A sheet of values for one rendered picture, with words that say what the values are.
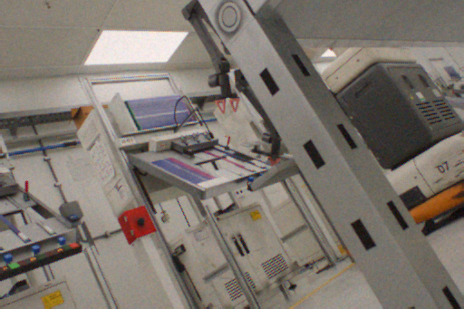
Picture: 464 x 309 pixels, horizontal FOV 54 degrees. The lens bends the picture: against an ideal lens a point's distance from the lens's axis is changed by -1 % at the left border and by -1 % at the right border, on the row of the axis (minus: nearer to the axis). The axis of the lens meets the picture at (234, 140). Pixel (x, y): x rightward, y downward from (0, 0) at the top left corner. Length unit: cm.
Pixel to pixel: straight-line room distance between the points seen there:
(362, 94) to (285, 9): 171
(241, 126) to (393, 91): 249
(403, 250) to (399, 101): 169
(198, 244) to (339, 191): 256
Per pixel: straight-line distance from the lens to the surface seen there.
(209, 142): 328
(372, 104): 197
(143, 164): 295
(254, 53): 28
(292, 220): 410
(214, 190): 262
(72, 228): 216
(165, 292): 239
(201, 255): 278
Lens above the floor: 19
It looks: 16 degrees up
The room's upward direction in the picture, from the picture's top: 29 degrees counter-clockwise
